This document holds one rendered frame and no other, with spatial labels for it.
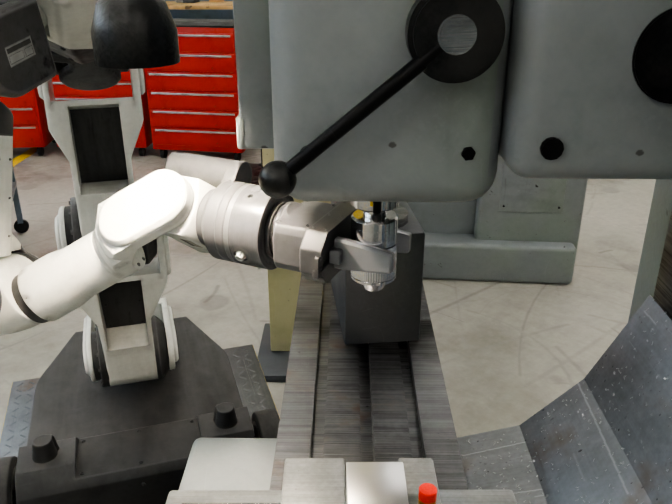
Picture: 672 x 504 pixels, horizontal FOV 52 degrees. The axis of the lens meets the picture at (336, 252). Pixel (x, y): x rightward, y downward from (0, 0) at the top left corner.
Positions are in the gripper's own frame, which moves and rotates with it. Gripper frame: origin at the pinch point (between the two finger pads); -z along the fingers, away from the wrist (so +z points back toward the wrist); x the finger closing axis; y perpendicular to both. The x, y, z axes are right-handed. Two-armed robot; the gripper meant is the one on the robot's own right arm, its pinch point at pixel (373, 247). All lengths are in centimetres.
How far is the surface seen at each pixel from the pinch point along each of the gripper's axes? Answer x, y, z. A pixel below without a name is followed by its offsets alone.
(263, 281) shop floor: 206, 126, 132
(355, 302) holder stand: 26.3, 22.0, 12.1
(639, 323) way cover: 26.3, 16.0, -27.2
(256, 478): 1.6, 37.6, 16.0
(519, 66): -6.1, -19.9, -13.2
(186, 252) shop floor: 220, 127, 187
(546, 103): -6.4, -17.4, -15.6
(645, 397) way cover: 16.4, 20.4, -29.0
